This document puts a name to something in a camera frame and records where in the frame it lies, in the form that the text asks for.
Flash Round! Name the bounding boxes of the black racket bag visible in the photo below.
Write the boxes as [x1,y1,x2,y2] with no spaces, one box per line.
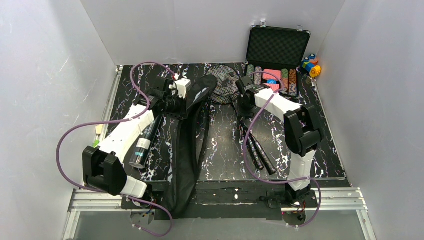
[163,74,218,218]

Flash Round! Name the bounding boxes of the black shuttlecock tube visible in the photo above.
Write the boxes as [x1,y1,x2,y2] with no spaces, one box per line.
[129,114,164,170]

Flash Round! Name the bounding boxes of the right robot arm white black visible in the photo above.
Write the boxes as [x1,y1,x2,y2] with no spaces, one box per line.
[236,76,324,205]

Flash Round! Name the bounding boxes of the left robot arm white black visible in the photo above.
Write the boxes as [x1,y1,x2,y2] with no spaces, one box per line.
[82,78,192,199]

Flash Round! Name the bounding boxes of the pink card deck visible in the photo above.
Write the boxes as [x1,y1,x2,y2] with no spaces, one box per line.
[262,69,281,81]

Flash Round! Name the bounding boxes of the black poker chip case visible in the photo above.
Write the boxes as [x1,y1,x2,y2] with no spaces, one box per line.
[245,25,311,98]

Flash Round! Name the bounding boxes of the colourful toy blocks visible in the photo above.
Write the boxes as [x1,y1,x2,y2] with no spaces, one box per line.
[300,54,322,78]

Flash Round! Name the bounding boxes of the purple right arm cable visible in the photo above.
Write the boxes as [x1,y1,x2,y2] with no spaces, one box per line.
[241,70,323,229]

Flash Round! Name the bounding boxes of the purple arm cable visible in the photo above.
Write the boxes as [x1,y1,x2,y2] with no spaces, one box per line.
[241,70,323,229]
[55,61,181,238]

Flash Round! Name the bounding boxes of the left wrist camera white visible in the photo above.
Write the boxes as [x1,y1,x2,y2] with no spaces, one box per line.
[169,78,192,99]

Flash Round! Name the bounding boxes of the beige block on rail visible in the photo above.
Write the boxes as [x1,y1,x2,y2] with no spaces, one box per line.
[95,124,103,135]

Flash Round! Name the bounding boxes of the green clip on rail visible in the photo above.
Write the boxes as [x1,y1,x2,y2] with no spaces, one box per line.
[92,139,100,148]

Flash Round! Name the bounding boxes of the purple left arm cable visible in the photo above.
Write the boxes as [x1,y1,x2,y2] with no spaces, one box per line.
[55,61,181,238]

